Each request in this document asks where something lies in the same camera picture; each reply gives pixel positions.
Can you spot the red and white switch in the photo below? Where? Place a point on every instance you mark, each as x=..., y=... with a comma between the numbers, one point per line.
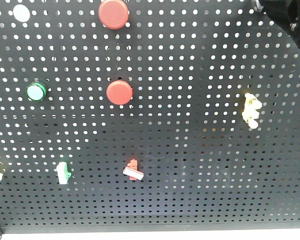
x=132, y=171

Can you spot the upper red round push button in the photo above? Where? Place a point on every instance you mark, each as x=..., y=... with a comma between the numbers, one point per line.
x=113, y=14

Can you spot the black rotary knob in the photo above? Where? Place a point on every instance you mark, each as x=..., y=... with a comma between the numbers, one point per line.
x=257, y=6

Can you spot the green round push button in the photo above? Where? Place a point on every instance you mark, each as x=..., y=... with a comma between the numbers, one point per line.
x=36, y=91

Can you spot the white standing desk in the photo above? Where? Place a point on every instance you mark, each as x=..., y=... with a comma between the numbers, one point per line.
x=265, y=234

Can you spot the yellow toggle switch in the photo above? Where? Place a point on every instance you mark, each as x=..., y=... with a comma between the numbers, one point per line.
x=250, y=112

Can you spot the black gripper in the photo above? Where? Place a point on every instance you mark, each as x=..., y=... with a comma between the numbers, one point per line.
x=286, y=14

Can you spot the black perforated pegboard panel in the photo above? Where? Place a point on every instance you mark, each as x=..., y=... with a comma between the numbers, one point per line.
x=189, y=63

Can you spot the white and green switch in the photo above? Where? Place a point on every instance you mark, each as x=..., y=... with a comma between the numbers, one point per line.
x=62, y=173

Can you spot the red round push button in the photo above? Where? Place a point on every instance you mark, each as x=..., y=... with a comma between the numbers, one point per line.
x=113, y=14
x=119, y=92

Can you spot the lower red round push button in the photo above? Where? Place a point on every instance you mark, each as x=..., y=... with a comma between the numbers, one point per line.
x=119, y=92

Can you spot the grey round blank button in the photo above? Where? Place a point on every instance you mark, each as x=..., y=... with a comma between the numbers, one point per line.
x=21, y=13

